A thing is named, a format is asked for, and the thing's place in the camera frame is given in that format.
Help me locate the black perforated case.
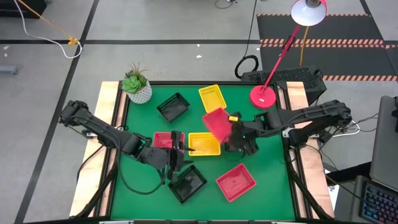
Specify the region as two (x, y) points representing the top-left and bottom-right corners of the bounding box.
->
(241, 66), (328, 106)

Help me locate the orange rope with yellow connector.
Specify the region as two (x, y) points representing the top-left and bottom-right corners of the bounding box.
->
(17, 0), (79, 46)

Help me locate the grey floor bracket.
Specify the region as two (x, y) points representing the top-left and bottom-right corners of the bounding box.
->
(0, 64), (20, 75)

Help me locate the yellow plastic basket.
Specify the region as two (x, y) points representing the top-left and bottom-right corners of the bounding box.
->
(198, 84), (228, 114)
(188, 132), (222, 157)

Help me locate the backlit keyboard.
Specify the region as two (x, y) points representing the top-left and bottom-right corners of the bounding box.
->
(349, 174), (398, 224)

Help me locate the succulent in white pot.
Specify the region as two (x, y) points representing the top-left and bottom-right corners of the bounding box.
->
(121, 60), (153, 105)

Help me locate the dark floor box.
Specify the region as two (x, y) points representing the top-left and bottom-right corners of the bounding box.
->
(0, 0), (47, 19)

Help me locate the black aluminium table frame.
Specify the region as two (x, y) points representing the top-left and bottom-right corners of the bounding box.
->
(70, 80), (335, 224)

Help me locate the wooden table plank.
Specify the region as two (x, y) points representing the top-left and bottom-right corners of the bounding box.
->
(284, 81), (336, 218)
(68, 81), (125, 218)

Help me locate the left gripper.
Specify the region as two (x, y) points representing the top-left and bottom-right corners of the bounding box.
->
(141, 131), (197, 183)

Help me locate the black coiled floor cable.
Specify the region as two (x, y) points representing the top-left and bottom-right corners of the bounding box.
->
(234, 0), (261, 80)

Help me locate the white floor cable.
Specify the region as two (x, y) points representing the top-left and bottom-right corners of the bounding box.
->
(12, 0), (83, 59)

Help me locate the red plastic basket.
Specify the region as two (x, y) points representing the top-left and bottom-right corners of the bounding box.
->
(153, 131), (186, 149)
(216, 163), (257, 203)
(201, 107), (233, 144)

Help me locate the black hazard striped floor mat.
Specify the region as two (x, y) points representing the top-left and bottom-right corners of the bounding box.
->
(256, 12), (398, 82)

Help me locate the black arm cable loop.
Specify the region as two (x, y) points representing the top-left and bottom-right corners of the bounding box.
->
(116, 133), (172, 195)

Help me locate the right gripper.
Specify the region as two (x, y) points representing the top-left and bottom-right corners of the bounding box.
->
(228, 111), (261, 156)

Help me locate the yellow lamp cable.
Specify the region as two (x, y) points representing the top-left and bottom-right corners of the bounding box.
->
(298, 26), (310, 67)

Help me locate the green table mat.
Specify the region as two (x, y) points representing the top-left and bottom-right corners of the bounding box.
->
(110, 84), (296, 221)

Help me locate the grey laptop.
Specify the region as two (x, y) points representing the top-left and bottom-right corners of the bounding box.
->
(369, 95), (398, 192)

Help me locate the red desk lamp white shade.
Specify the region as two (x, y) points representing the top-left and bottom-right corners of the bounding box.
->
(249, 0), (328, 110)

